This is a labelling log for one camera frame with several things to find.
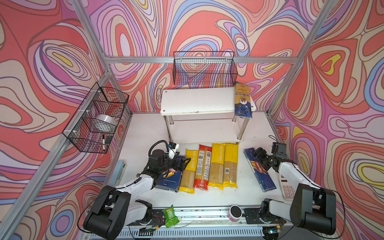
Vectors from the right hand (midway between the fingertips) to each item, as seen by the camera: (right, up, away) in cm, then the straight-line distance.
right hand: (256, 158), depth 90 cm
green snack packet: (-49, -26, -18) cm, 58 cm away
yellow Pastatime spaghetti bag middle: (-24, -4, -1) cm, 24 cm away
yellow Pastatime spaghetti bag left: (-41, -13, -8) cm, 44 cm away
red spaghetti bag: (-34, -11, -8) cm, 37 cm away
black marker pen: (-82, +11, -18) cm, 85 cm away
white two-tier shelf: (-34, +25, -18) cm, 45 cm away
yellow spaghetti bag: (-15, -4, -1) cm, 16 cm away
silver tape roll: (-80, +21, -20) cm, 85 cm away
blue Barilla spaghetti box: (+2, -9, -5) cm, 10 cm away
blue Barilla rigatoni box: (-51, -9, -10) cm, 52 cm away
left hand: (-43, +3, -5) cm, 43 cm away
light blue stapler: (-82, -3, -4) cm, 82 cm away
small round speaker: (-18, -22, -19) cm, 34 cm away
